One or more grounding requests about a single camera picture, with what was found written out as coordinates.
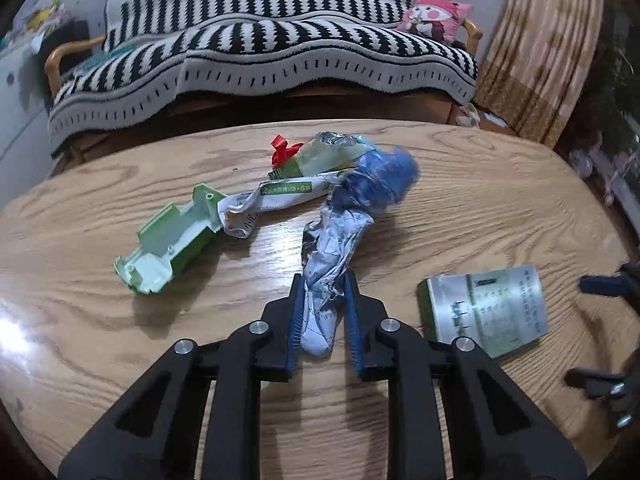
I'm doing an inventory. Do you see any white cabinet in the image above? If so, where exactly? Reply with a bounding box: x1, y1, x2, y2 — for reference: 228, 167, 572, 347
0, 34, 66, 212

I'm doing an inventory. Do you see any green plastic toy tray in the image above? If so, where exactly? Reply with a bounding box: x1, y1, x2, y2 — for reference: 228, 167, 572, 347
114, 183, 226, 296

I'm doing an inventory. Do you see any beige patterned curtain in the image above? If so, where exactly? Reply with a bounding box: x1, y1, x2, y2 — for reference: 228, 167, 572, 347
474, 0, 604, 148

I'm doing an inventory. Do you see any blue foil wrapper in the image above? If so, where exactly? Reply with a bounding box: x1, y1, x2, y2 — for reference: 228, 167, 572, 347
300, 148, 419, 358

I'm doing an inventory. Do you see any striped black white sofa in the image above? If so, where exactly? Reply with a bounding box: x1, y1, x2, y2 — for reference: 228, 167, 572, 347
48, 0, 478, 148

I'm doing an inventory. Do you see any silver green foil snack bag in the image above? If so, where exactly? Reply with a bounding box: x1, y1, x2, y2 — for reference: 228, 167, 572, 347
268, 131, 376, 180

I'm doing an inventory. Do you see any white green long wrapper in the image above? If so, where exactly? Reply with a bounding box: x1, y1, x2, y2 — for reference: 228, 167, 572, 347
217, 171, 341, 238

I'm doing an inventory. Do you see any silver green box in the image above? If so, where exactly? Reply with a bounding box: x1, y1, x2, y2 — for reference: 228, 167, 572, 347
416, 264, 549, 359

